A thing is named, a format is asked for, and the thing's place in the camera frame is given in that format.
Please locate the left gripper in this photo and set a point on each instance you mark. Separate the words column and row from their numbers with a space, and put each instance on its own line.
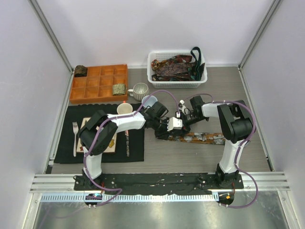
column 164, row 134

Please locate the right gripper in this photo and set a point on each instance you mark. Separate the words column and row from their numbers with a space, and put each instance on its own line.
column 182, row 118

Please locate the orange grey floral tie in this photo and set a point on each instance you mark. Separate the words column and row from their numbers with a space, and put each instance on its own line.
column 199, row 138

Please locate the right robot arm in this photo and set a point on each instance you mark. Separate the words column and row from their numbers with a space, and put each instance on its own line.
column 237, row 126

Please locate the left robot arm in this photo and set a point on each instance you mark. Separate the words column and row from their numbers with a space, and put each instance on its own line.
column 96, row 135

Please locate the frosted blue footed cup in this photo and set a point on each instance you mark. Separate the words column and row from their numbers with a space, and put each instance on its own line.
column 149, row 101

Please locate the dark green tie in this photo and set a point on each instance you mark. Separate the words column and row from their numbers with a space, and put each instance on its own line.
column 198, row 67

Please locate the black scalloped placemat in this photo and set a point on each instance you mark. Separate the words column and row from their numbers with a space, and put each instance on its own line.
column 77, row 113

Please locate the white plastic basket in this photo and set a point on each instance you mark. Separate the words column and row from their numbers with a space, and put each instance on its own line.
column 168, row 55

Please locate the dark paisley tie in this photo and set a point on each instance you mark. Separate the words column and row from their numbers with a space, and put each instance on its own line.
column 170, row 71

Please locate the grey ribbed ceramic mug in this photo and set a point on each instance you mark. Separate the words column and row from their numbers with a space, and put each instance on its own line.
column 139, row 91

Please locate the orange ceramic mug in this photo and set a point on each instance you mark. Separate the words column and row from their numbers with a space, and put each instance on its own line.
column 124, row 108

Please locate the dark red patterned tie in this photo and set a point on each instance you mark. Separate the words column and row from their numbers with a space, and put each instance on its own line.
column 183, row 59

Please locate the multicolour patterned tie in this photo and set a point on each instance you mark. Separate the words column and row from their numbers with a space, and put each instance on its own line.
column 155, row 64

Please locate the green floral rolled tie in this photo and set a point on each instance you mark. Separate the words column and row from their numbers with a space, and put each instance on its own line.
column 118, row 89

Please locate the orange wooden divided tray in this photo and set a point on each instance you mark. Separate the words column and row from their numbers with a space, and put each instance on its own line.
column 96, row 87

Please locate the silver fork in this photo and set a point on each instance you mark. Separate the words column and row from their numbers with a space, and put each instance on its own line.
column 75, row 131

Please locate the dark rolled tie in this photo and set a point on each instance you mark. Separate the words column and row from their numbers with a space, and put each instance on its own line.
column 80, row 71

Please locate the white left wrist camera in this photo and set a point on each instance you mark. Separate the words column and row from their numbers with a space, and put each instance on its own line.
column 175, row 122

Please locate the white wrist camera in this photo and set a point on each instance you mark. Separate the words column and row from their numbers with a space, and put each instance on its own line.
column 175, row 122
column 183, row 109

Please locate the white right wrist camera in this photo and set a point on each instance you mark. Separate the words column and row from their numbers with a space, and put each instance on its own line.
column 183, row 109

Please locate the patterned handle knife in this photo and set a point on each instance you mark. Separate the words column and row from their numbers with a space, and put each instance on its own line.
column 127, row 143

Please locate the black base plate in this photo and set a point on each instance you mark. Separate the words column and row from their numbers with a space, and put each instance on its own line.
column 156, row 184

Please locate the white slotted cable duct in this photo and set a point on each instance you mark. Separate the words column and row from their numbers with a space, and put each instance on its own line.
column 85, row 197

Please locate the aluminium frame rail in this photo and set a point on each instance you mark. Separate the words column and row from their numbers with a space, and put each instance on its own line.
column 56, row 183

